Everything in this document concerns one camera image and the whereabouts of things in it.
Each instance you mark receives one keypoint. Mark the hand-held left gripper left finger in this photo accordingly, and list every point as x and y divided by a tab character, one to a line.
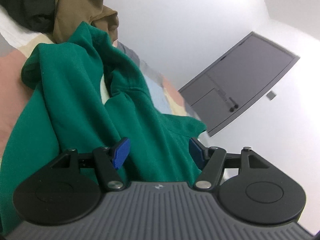
121	152

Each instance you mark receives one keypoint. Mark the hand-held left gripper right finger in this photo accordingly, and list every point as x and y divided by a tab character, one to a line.
196	152

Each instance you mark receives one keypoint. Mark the green printed sweatshirt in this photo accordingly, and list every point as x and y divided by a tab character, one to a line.
75	92

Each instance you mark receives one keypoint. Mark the black door lock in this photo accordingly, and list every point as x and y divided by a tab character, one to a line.
231	108

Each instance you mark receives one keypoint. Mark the grey door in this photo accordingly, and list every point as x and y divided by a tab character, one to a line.
245	75

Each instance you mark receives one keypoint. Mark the patchwork blanket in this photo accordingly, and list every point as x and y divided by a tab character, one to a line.
10	80

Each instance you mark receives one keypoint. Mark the brown garment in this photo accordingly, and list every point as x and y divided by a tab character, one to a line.
75	5

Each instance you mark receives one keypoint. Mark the black garment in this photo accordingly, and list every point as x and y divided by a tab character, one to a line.
27	2

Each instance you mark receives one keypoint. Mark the dark wall switch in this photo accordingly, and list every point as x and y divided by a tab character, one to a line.
271	95

